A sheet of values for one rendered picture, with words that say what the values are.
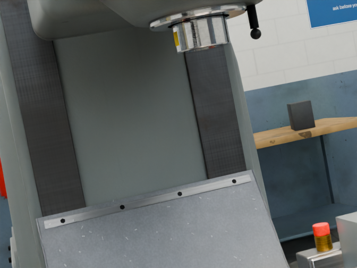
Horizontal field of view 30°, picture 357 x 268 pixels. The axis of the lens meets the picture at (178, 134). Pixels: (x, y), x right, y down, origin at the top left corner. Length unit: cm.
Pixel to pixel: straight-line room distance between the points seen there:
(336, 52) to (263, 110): 77
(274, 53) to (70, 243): 437
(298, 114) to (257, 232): 359
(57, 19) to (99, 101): 27
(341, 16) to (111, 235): 468
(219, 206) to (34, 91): 30
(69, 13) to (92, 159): 31
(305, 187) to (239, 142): 430
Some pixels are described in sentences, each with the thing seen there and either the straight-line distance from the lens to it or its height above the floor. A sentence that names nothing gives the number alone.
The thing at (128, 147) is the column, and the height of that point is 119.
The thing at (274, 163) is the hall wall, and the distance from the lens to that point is 515.
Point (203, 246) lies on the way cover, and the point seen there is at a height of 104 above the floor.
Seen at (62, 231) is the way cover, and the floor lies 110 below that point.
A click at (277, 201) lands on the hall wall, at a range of 518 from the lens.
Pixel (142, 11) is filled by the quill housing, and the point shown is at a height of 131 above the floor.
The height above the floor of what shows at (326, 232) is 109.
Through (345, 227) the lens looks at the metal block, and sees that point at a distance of 64.
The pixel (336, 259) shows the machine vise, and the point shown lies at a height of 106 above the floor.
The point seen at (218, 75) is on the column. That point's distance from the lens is 97.
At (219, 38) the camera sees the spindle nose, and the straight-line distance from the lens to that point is 56.
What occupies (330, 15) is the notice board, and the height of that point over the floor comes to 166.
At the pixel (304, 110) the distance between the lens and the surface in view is 452.
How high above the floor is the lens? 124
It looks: 3 degrees down
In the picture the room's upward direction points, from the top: 11 degrees counter-clockwise
